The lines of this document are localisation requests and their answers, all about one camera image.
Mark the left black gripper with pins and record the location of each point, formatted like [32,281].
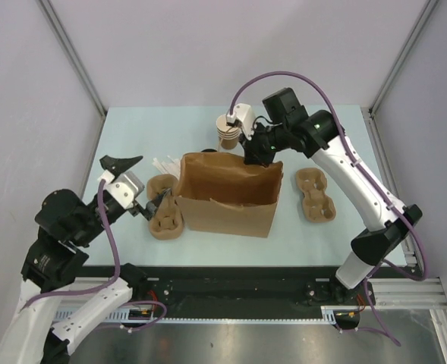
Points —
[121,164]

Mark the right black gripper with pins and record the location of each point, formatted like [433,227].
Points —
[253,153]

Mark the brown paper bag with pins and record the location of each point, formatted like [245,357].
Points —
[218,193]

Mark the pulp cup carrier tray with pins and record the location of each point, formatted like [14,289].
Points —
[168,223]

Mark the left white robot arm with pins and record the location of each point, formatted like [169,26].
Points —
[51,320]

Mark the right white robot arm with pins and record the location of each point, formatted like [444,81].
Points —
[387,220]

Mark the stack of paper cups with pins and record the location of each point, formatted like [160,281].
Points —
[228,135]

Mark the bundle of wrapped straws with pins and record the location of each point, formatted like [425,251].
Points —
[168,165]

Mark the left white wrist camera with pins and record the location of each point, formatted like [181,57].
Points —
[124,189]

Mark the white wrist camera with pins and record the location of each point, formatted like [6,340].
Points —
[242,116]
[124,189]

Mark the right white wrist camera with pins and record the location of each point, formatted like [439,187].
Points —
[242,116]

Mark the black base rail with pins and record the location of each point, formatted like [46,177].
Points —
[251,288]

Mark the white slotted cable duct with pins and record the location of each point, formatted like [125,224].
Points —
[133,316]

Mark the aluminium frame post left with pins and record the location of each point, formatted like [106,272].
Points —
[61,34]

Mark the aluminium frame post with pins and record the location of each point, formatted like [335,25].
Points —
[411,40]
[61,34]

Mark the aluminium frame post right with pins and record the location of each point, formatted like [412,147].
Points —
[411,40]

